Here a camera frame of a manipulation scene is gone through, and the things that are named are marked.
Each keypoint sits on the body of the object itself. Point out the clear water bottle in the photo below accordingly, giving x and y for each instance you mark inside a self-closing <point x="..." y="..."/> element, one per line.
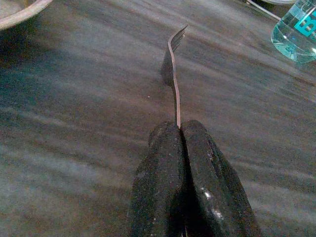
<point x="293" y="37"/>

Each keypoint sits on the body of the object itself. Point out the metal bowl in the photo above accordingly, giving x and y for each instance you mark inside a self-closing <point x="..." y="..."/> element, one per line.
<point x="22" y="13"/>

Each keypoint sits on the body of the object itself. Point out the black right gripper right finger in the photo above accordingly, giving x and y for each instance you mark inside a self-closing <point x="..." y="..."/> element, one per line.
<point x="217" y="187"/>

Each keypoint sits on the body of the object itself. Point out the metal fork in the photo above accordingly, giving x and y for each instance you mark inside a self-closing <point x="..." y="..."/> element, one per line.
<point x="176" y="98"/>

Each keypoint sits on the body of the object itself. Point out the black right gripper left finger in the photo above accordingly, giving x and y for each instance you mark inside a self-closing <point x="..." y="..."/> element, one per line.
<point x="158" y="177"/>

